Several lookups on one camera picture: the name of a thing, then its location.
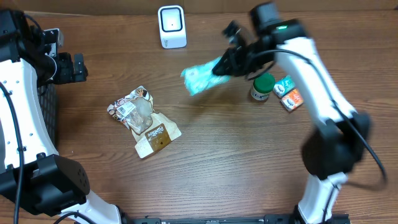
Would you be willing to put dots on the green lid jar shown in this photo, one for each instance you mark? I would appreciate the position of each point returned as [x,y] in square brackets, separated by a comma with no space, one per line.
[262,87]

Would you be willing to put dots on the dark mesh basket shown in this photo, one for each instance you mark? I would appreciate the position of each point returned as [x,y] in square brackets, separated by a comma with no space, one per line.
[48,100]

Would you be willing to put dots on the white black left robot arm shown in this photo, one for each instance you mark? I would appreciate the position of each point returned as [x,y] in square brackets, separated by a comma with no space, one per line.
[34,175]

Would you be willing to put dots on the teal tissue pack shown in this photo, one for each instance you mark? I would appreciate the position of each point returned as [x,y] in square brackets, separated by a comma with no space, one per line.
[283,86]

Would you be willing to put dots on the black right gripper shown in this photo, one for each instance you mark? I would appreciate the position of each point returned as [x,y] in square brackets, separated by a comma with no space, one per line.
[236,70]

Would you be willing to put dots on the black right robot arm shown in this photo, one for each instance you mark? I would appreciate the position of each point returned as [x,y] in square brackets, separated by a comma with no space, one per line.
[340,133]

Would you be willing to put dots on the brown white snack bag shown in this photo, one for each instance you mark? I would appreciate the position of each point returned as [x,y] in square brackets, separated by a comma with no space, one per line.
[152,131]

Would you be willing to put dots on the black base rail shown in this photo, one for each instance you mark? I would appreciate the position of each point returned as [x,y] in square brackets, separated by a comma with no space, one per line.
[266,219]

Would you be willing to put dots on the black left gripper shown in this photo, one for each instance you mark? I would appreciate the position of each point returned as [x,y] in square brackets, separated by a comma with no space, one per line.
[69,74]

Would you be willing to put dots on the white barcode scanner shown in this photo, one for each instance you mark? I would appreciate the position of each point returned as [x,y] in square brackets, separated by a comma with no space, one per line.
[172,27]

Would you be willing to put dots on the teal wipes pouch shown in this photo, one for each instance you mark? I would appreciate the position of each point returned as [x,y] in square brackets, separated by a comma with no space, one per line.
[199,78]

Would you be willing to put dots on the orange tissue pack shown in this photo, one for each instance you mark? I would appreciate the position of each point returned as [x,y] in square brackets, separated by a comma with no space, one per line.
[292,100]

